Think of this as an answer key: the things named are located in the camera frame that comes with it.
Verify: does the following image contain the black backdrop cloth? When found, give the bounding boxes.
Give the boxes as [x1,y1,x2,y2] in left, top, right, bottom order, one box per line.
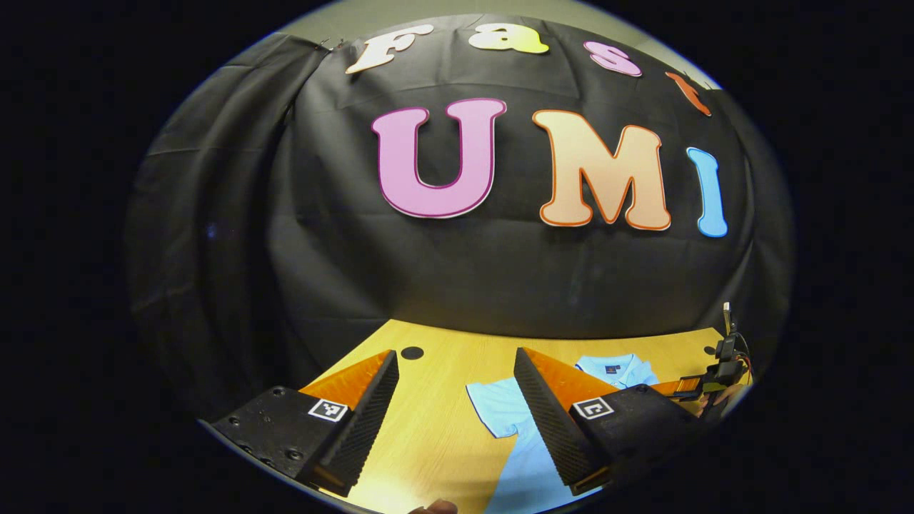
[127,13,793,422]

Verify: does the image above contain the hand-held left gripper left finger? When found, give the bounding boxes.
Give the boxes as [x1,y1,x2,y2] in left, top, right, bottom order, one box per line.
[207,349,400,498]

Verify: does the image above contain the light blue T-shirt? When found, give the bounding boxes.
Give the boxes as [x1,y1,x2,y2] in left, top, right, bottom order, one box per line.
[466,353,659,514]

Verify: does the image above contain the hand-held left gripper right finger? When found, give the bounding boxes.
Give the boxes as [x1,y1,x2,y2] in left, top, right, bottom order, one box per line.
[513,347,706,497]

